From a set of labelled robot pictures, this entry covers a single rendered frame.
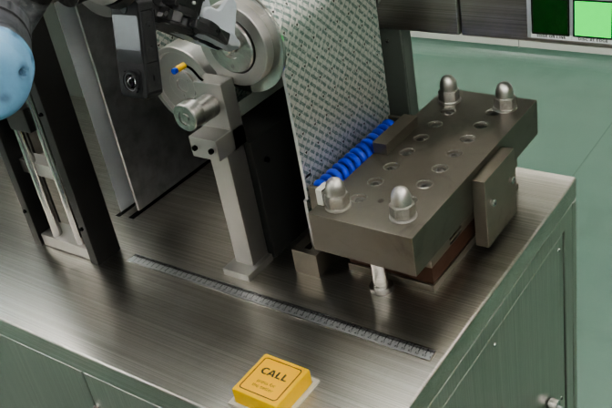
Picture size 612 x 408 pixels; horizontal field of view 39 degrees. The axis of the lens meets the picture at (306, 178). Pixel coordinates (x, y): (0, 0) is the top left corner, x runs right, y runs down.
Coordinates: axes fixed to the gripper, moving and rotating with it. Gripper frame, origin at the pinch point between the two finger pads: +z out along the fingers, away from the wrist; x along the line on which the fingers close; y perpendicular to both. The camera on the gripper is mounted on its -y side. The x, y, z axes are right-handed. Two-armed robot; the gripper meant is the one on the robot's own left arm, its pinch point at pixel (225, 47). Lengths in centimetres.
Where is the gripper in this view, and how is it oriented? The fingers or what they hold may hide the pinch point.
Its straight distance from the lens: 109.4
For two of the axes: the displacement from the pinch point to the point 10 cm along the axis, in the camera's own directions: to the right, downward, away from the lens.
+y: 2.4, -9.7, 0.4
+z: 5.4, 1.7, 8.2
